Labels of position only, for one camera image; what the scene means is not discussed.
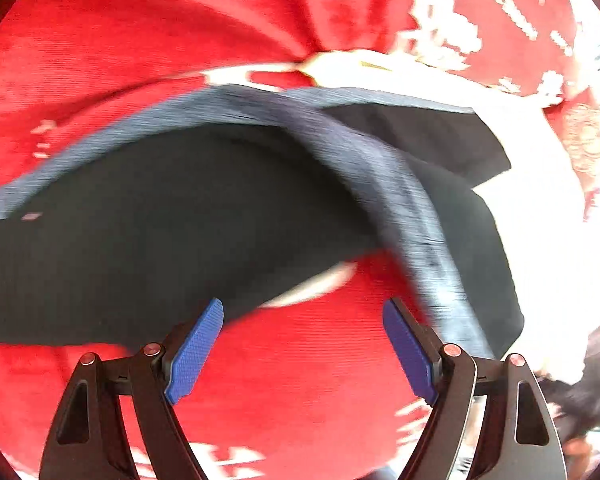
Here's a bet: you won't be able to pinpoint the black garment pile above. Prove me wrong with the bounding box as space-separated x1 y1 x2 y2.
536 326 600 444

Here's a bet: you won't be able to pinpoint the black pants with blue waistband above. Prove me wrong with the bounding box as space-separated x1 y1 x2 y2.
0 86 524 356

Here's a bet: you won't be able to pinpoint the red sofa cover white characters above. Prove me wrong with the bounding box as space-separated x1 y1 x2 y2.
0 0 600 479

